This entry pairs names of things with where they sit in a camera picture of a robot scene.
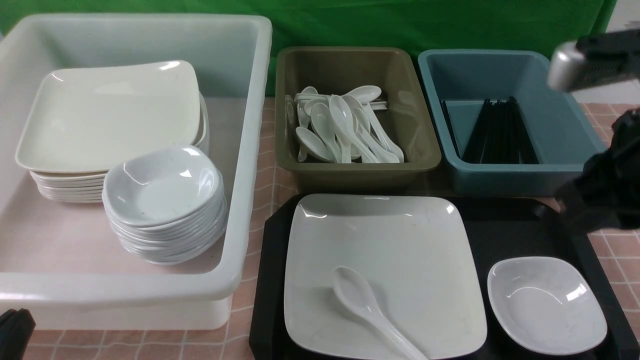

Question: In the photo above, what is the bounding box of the pile of white spoons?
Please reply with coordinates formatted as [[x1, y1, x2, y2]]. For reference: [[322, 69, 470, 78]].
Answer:
[[285, 85, 405, 164]]

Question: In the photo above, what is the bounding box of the top stacked square plate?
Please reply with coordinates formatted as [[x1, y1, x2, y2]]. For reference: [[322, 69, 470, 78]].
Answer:
[[14, 60, 201, 174]]

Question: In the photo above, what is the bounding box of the olive green plastic bin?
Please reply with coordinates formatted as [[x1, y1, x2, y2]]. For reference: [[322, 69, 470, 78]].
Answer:
[[274, 47, 442, 194]]

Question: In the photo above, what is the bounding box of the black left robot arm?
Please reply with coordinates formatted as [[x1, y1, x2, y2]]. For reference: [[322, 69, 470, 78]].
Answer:
[[0, 309, 36, 360]]

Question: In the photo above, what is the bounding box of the large white plastic tub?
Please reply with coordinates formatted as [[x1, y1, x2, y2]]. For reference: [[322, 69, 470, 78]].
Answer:
[[0, 13, 272, 330]]

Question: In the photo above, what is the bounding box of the blue plastic bin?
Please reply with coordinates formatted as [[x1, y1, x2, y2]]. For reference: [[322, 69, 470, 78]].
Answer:
[[417, 48, 606, 198]]

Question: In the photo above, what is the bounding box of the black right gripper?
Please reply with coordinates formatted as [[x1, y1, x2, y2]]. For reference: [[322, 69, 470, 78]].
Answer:
[[555, 108, 640, 235]]

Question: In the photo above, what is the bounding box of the green backdrop cloth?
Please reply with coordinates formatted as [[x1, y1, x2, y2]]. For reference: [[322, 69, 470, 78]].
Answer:
[[0, 0, 619, 97]]

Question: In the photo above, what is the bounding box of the bundle of black chopsticks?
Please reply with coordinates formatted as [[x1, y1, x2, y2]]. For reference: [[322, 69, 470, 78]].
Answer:
[[439, 96, 540, 165]]

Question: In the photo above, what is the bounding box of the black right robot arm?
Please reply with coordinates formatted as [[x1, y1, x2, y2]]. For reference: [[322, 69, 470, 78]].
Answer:
[[547, 30, 640, 236]]

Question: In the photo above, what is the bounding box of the top stacked small dish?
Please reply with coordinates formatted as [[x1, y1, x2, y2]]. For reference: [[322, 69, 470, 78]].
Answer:
[[102, 145, 225, 228]]

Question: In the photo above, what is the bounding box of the small white sauce dish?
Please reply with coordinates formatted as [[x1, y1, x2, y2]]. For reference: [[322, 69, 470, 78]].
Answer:
[[487, 256, 608, 356]]

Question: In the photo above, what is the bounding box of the pink checkered tablecloth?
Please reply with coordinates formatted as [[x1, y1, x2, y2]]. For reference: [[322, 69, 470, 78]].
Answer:
[[23, 98, 640, 360]]

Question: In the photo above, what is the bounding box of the white ceramic soup spoon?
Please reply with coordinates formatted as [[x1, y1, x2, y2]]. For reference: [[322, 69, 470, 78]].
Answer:
[[333, 266, 428, 360]]

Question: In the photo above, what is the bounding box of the black serving tray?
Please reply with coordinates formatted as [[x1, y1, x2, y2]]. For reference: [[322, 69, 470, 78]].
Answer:
[[248, 194, 639, 360]]

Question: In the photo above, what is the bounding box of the stack of small dishes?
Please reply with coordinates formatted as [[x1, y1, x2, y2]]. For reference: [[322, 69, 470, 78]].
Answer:
[[103, 191, 229, 265]]

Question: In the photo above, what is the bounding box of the white square rice plate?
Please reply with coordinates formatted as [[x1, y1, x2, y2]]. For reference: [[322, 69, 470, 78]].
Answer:
[[283, 194, 488, 360]]

